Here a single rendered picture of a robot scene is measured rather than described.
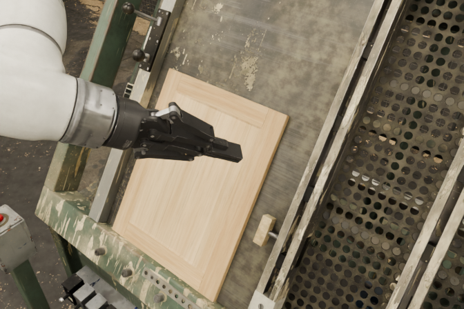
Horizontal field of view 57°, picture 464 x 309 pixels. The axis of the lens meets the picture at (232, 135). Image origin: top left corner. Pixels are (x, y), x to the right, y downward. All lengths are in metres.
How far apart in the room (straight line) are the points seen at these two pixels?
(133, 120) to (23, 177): 2.70
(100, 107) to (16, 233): 1.06
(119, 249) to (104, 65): 0.63
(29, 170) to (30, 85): 2.78
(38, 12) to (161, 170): 0.81
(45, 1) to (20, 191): 2.57
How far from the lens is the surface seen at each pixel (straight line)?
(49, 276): 2.63
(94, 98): 0.59
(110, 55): 1.61
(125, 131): 0.61
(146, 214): 1.41
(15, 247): 1.64
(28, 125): 0.57
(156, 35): 1.41
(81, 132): 0.59
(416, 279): 1.07
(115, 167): 1.47
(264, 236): 1.17
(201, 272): 1.31
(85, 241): 1.56
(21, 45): 0.60
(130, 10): 1.37
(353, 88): 1.09
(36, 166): 3.34
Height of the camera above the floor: 2.00
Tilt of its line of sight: 37 degrees down
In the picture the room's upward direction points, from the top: straight up
